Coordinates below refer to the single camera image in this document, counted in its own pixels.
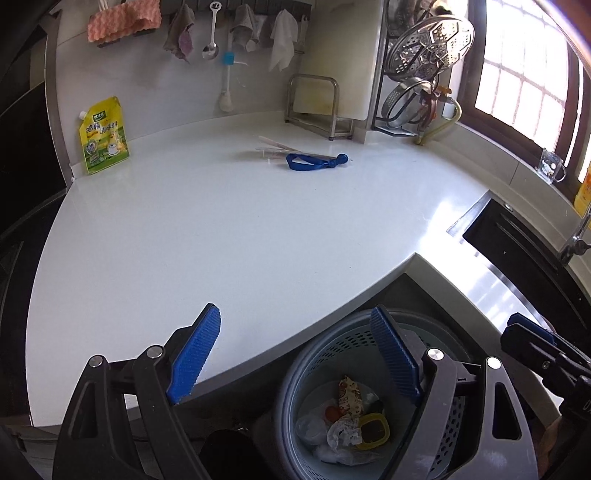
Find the pink sponge cloth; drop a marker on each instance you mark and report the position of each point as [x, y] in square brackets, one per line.
[124, 21]

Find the white cloth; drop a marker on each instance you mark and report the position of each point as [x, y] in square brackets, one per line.
[281, 46]

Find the metal spoon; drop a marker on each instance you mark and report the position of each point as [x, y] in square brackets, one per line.
[210, 50]

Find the clear glass mug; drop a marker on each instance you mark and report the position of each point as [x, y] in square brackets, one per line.
[551, 166]

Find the white cutting board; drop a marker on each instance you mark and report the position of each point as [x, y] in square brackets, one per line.
[341, 46]

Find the purple brown cloth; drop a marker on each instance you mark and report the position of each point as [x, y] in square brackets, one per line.
[180, 37]

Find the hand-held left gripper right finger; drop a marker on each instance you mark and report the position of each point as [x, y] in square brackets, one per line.
[397, 360]

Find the yellow bottle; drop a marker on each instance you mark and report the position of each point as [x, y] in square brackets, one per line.
[584, 194]

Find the yellow seasoning pouch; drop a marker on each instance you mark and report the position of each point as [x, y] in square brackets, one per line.
[104, 143]

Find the grey perforated waste bin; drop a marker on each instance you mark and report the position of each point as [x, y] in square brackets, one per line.
[314, 369]

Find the white bottle brush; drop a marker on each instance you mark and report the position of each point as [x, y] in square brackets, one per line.
[226, 101]

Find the small red-orange wrapper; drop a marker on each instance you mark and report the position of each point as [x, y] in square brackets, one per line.
[331, 412]

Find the metal cutting board rack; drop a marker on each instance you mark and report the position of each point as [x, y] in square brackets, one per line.
[335, 106]

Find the dark wall hook rail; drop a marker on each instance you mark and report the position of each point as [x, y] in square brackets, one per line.
[268, 5]

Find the round metal strainer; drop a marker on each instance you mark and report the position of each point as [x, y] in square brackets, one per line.
[406, 104]

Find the yellow plastic lid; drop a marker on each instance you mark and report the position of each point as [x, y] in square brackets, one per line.
[364, 421]

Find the metal steamer basket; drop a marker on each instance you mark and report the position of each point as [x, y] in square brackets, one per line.
[434, 46]

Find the wrapped disposable chopsticks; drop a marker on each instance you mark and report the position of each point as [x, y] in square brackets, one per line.
[277, 145]

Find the metal faucet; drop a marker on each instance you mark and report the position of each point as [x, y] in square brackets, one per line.
[575, 240]

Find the printed paper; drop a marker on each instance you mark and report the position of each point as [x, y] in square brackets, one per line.
[341, 431]

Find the blue knotted band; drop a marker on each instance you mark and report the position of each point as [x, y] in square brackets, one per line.
[304, 165]

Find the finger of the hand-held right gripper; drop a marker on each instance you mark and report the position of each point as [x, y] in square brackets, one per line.
[531, 325]
[526, 348]

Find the red and white snack wrapper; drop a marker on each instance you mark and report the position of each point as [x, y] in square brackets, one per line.
[348, 392]

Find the clear plastic cup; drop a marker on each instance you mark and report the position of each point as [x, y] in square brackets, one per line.
[311, 427]

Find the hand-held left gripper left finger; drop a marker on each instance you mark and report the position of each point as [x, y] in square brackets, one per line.
[194, 355]

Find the grey cloth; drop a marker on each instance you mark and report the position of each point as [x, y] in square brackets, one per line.
[242, 23]

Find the brown framed window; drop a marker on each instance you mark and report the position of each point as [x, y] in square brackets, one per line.
[521, 69]

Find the black kitchen sink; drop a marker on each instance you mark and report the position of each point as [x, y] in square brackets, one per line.
[508, 244]

